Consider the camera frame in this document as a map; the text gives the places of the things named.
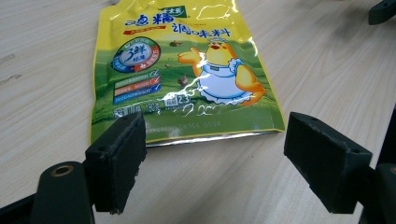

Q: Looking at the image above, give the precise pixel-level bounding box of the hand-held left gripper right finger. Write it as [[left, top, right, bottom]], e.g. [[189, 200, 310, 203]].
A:
[[283, 111, 374, 215]]

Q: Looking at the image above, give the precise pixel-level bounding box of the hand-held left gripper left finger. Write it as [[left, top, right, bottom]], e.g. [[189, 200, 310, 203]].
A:
[[84, 112, 149, 216]]

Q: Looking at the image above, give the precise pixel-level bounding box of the yellow green seasoning pouch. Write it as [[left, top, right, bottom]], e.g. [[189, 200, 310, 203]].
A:
[[90, 0, 287, 147]]

